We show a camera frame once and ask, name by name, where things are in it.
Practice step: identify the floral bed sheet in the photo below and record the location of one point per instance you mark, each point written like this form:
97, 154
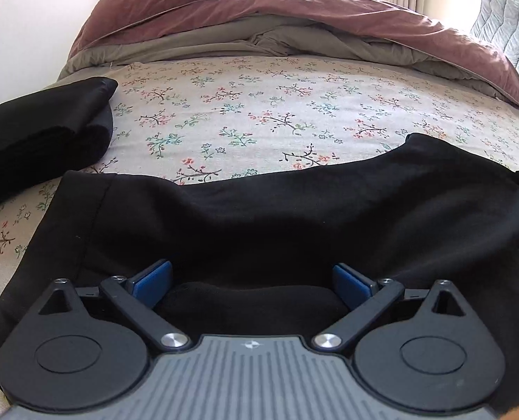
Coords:
264, 105

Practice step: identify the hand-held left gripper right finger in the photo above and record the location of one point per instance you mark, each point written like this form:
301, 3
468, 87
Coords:
351, 286

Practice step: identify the black pants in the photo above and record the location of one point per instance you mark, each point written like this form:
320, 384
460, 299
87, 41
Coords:
264, 227
36, 135

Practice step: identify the mauve duvet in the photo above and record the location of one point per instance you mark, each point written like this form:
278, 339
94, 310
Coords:
250, 13

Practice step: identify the grey quilted pillow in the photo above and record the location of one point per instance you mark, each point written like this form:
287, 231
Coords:
511, 30

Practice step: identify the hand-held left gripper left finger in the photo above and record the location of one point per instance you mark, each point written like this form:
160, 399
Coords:
151, 284

